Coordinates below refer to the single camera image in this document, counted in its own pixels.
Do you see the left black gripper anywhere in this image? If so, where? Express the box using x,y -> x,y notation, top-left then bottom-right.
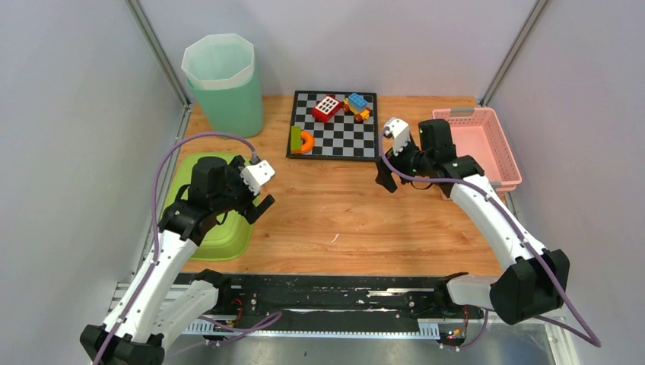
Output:
212,156 -> 274,223

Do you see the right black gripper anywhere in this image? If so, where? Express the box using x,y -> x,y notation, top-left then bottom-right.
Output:
376,133 -> 434,193

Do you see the large green plastic container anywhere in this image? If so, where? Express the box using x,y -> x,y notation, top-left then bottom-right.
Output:
161,152 -> 253,262

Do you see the pink perforated plastic basket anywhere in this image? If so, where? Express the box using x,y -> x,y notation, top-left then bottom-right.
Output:
432,107 -> 523,195

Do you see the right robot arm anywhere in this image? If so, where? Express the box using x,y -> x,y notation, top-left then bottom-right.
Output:
375,117 -> 570,325

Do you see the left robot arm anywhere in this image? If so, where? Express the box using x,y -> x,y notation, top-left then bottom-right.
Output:
80,156 -> 275,364

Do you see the black grey checkerboard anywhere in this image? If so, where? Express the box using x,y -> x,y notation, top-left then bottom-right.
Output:
286,90 -> 378,162

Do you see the blue yellow toy car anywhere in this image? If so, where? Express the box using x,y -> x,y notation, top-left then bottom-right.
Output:
342,93 -> 373,122

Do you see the orange arch toy block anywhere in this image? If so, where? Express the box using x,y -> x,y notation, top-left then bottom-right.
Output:
300,131 -> 315,154

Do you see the red window toy brick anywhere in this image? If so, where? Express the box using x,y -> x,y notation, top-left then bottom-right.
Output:
311,94 -> 344,123

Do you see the green flat toy brick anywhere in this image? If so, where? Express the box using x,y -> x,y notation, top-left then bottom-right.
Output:
289,125 -> 302,154

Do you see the green bin with white liner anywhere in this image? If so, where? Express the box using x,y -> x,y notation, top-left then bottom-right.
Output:
181,33 -> 264,138

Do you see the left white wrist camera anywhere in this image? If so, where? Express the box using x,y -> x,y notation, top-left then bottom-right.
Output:
240,160 -> 275,195

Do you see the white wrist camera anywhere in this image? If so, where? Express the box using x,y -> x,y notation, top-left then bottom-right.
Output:
240,160 -> 275,195
384,117 -> 411,156

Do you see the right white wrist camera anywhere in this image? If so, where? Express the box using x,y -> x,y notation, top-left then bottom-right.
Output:
384,117 -> 411,156

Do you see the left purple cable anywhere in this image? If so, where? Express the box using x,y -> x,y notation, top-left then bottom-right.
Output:
91,132 -> 283,365

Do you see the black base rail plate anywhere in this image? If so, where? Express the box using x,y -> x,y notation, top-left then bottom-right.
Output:
208,274 -> 483,335

